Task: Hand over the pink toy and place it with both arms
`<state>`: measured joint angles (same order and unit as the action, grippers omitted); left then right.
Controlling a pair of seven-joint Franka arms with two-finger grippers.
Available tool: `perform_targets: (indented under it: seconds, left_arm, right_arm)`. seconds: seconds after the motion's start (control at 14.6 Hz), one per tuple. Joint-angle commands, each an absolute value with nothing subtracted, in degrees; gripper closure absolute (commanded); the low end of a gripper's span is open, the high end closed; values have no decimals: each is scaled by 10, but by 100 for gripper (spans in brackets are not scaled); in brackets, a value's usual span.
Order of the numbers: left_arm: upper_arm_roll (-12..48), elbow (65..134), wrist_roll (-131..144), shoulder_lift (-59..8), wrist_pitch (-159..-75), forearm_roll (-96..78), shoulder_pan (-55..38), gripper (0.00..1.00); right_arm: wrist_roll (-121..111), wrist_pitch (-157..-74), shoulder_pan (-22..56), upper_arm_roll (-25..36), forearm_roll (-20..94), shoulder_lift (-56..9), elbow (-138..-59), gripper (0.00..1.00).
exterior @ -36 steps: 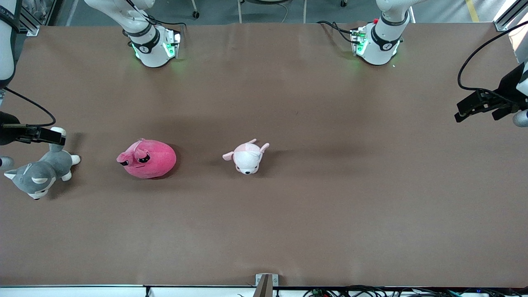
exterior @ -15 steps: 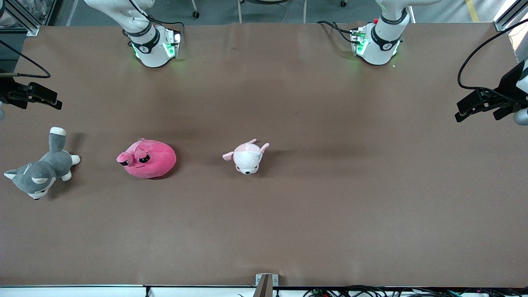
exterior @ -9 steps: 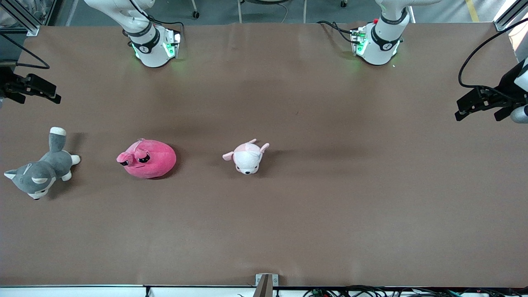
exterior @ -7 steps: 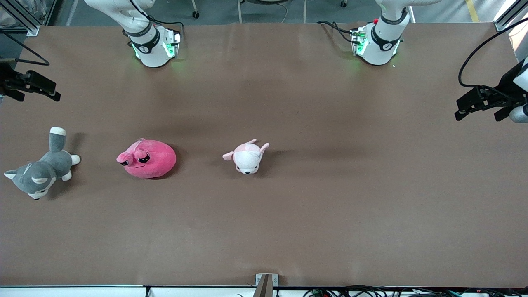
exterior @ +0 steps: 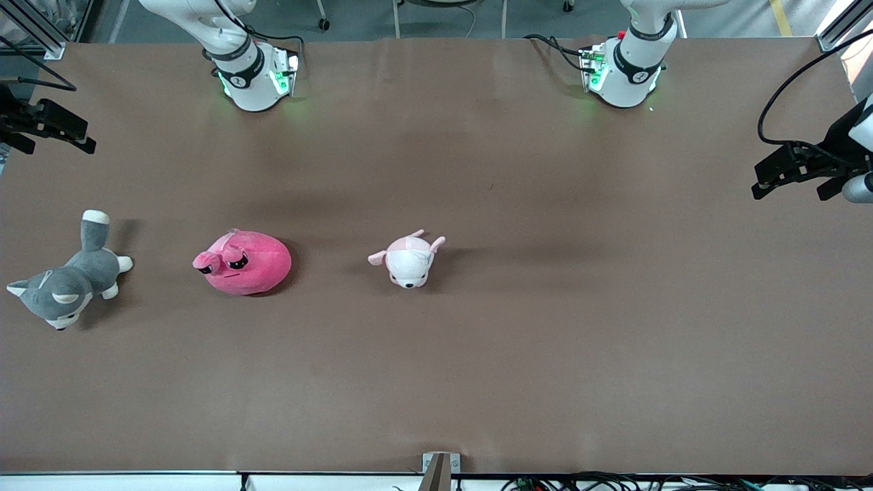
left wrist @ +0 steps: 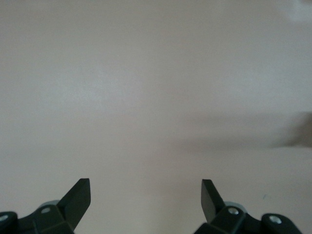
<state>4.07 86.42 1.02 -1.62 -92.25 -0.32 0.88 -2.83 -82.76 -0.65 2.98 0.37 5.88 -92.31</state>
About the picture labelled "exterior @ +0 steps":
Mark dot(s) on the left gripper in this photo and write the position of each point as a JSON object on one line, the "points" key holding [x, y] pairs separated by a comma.
{"points": [[841, 145]]}

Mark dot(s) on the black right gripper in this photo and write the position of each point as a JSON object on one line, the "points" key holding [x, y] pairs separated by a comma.
{"points": [[15, 120]]}

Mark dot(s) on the round pink plush toy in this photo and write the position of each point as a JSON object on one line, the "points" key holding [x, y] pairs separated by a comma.
{"points": [[256, 262]]}

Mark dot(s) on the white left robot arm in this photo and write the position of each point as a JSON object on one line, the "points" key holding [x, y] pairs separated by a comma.
{"points": [[634, 68]]}

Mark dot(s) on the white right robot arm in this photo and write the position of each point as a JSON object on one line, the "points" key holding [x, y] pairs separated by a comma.
{"points": [[249, 75]]}

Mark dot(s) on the grey husky plush toy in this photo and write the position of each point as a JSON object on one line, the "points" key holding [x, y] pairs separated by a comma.
{"points": [[68, 290]]}

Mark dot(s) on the white metal chair leg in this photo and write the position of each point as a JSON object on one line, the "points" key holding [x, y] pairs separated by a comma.
{"points": [[397, 20], [505, 20]]}

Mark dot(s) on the white pink plush dog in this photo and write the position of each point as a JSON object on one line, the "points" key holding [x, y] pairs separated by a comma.
{"points": [[408, 262]]}

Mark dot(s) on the aluminium frame profile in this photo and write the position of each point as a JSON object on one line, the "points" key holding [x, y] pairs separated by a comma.
{"points": [[41, 31], [842, 27]]}

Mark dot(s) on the metal table edge bracket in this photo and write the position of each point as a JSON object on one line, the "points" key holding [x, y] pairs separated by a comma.
{"points": [[440, 470]]}

